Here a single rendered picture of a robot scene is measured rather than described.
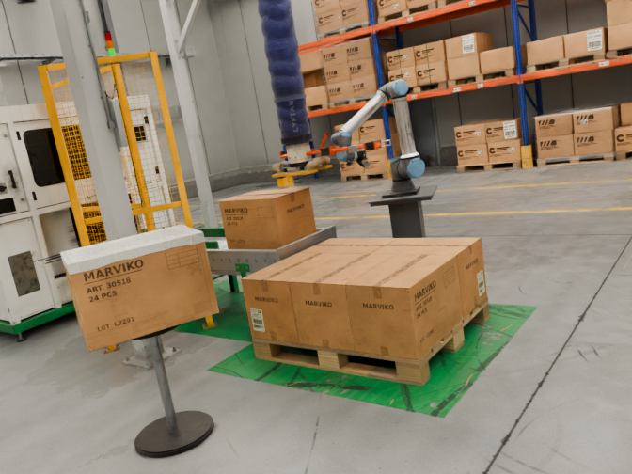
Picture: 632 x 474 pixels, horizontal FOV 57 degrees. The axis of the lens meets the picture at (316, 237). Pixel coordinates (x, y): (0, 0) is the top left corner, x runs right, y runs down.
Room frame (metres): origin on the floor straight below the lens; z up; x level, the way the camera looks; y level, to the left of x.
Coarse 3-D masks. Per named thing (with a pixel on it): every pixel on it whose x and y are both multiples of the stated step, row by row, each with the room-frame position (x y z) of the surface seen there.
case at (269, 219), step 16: (256, 192) 4.64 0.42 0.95; (272, 192) 4.45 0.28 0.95; (288, 192) 4.28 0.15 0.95; (304, 192) 4.32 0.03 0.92; (224, 208) 4.43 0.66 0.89; (240, 208) 4.31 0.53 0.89; (256, 208) 4.20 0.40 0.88; (272, 208) 4.09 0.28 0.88; (288, 208) 4.17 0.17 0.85; (304, 208) 4.30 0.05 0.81; (224, 224) 4.45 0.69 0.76; (240, 224) 4.33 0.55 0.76; (256, 224) 4.22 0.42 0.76; (272, 224) 4.11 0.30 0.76; (288, 224) 4.14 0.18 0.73; (304, 224) 4.27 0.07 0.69; (240, 240) 4.36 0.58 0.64; (256, 240) 4.24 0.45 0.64; (272, 240) 4.13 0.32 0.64; (288, 240) 4.12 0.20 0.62
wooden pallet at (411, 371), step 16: (480, 304) 3.46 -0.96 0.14; (464, 320) 3.26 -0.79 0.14; (480, 320) 3.51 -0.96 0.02; (448, 336) 3.07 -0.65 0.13; (256, 352) 3.52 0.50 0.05; (272, 352) 3.46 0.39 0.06; (320, 352) 3.19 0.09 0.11; (336, 352) 3.12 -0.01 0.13; (352, 352) 3.05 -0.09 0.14; (432, 352) 2.92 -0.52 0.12; (320, 368) 3.21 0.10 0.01; (336, 368) 3.13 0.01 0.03; (352, 368) 3.10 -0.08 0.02; (368, 368) 3.07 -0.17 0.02; (384, 368) 3.03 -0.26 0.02; (400, 368) 2.86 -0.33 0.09; (416, 368) 2.80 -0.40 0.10; (416, 384) 2.81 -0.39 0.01
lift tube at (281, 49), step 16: (272, 0) 4.07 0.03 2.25; (288, 0) 4.12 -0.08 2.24; (272, 16) 4.07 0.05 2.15; (288, 16) 4.10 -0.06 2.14; (272, 32) 4.07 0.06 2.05; (288, 32) 4.08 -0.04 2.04; (272, 48) 4.08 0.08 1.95; (288, 48) 4.07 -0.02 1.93; (272, 64) 4.10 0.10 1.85; (288, 64) 4.06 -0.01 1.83; (272, 80) 4.13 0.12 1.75; (288, 80) 4.06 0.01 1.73; (288, 96) 4.06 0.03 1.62; (304, 96) 4.12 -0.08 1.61
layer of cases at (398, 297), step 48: (336, 240) 4.21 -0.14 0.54; (384, 240) 3.95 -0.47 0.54; (432, 240) 3.71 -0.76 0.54; (480, 240) 3.55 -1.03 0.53; (288, 288) 3.30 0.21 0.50; (336, 288) 3.08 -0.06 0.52; (384, 288) 2.88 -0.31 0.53; (432, 288) 2.99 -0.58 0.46; (480, 288) 3.49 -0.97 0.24; (288, 336) 3.34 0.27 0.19; (336, 336) 3.11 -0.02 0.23; (384, 336) 2.91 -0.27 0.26; (432, 336) 2.93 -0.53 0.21
